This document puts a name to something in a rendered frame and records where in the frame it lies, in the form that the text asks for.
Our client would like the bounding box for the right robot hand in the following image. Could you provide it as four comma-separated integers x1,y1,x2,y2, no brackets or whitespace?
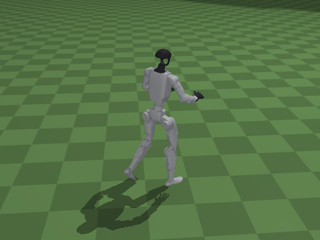
193,91,204,102

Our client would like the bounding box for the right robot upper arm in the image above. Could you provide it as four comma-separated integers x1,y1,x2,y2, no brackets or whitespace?
167,74,189,103

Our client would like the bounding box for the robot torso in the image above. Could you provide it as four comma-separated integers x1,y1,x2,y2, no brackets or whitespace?
148,66,172,123

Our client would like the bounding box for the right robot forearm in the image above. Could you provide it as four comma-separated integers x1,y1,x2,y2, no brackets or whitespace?
185,94,198,103

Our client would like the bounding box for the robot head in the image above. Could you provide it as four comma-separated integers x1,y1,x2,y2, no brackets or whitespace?
154,49,172,74

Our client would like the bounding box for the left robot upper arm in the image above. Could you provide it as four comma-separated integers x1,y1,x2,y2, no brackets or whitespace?
142,67,153,91

